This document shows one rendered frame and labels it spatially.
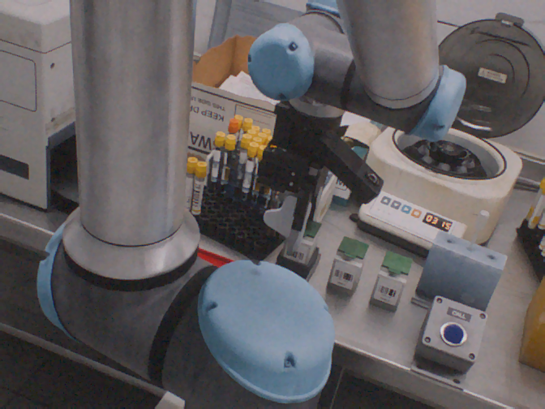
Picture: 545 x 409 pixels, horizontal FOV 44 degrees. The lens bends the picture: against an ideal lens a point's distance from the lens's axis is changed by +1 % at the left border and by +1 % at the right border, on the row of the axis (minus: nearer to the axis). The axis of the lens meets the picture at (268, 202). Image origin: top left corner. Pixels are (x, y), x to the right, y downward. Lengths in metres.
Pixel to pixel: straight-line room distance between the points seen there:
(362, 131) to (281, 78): 0.56
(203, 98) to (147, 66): 0.74
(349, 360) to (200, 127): 0.52
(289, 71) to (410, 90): 0.14
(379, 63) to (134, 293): 0.27
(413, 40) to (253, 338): 0.26
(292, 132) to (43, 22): 0.35
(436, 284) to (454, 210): 0.16
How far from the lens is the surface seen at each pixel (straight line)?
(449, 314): 0.91
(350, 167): 0.88
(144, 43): 0.46
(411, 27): 0.53
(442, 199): 1.13
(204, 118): 1.22
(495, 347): 1.01
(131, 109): 0.48
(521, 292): 1.14
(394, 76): 0.60
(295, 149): 0.90
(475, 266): 0.99
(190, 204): 1.06
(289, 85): 0.71
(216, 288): 0.55
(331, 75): 0.71
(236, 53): 1.46
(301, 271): 0.98
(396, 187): 1.14
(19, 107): 1.02
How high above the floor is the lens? 1.49
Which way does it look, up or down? 32 degrees down
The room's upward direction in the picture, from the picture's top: 11 degrees clockwise
